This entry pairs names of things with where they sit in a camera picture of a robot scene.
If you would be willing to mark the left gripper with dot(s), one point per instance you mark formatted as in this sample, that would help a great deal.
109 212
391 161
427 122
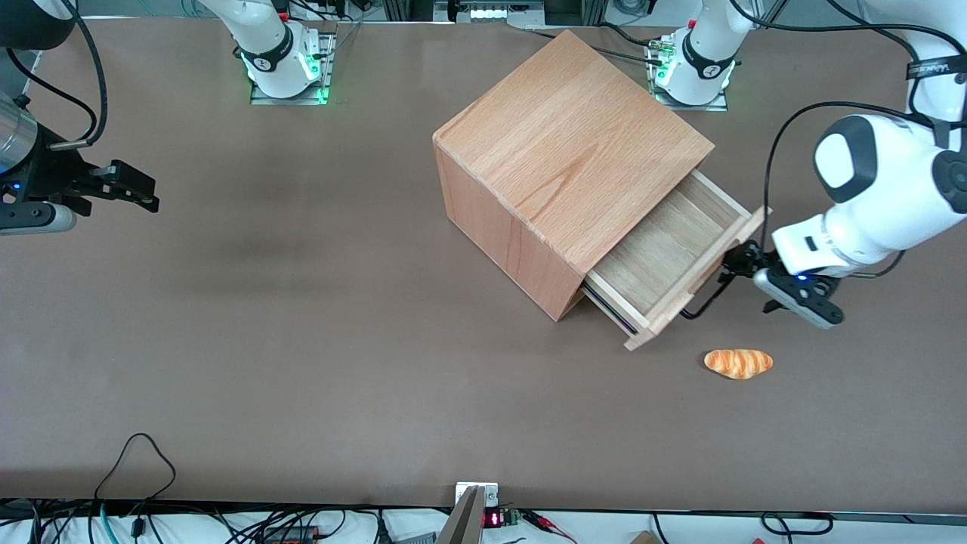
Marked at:
748 261

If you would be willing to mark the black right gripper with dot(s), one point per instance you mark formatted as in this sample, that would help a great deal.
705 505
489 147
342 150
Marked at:
54 175

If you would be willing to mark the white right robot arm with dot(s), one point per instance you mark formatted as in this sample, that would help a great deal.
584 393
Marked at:
264 38

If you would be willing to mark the wooden drawer cabinet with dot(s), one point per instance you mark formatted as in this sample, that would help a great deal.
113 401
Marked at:
559 143

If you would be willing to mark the orange toy croissant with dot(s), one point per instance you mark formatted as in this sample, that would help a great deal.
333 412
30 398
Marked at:
739 363

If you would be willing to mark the lit power unit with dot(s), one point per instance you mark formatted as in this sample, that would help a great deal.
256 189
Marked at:
498 10

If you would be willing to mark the red digit display module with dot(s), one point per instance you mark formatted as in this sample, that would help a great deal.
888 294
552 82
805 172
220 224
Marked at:
495 518

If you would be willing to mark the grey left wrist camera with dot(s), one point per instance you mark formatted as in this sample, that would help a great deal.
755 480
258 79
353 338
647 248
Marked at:
801 296

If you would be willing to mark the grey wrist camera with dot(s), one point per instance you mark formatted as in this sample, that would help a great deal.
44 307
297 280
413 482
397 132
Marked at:
801 296
34 219

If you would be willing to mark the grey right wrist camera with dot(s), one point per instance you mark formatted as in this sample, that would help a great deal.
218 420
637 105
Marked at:
34 219

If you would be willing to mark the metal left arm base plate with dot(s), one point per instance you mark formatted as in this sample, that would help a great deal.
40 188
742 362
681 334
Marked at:
695 107

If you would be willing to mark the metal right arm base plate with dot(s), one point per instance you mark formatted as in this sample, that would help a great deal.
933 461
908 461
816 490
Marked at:
287 100

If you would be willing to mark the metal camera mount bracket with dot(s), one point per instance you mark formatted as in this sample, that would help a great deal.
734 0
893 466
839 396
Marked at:
472 506

